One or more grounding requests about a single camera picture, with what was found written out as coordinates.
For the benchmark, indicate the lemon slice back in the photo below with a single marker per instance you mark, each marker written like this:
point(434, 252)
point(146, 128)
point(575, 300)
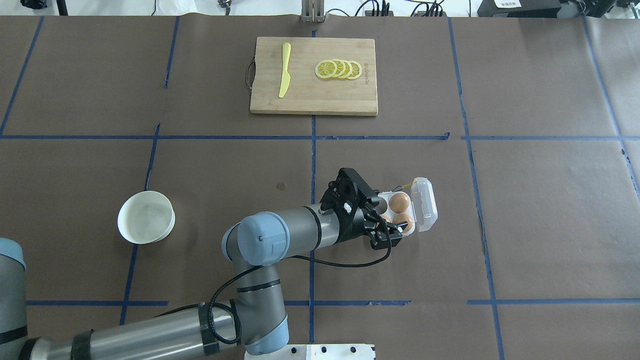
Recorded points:
point(355, 70)

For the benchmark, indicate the lemon slice front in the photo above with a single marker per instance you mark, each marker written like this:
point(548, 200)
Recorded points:
point(326, 69)

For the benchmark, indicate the aluminium frame post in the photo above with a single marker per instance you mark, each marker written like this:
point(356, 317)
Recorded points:
point(313, 11)

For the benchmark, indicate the white clear egg box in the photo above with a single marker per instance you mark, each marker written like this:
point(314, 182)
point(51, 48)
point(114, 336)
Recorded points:
point(423, 207)

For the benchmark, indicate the wooden cutting board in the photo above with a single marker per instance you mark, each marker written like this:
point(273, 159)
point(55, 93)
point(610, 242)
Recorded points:
point(307, 94)

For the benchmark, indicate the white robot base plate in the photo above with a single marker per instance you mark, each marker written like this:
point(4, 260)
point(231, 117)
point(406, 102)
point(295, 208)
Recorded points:
point(327, 351)

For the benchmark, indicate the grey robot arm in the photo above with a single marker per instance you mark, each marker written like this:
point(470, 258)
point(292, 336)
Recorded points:
point(248, 310)

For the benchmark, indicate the lemon slice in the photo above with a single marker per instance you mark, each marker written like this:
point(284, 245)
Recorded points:
point(340, 68)
point(355, 70)
point(326, 69)
point(347, 70)

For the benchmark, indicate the yellow plastic knife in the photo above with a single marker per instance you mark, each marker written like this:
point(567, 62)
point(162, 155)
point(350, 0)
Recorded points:
point(285, 75)

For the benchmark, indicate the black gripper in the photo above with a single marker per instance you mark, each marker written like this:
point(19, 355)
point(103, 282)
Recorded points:
point(350, 227)

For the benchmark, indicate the white round bowl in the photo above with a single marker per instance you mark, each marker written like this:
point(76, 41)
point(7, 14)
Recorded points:
point(146, 217)

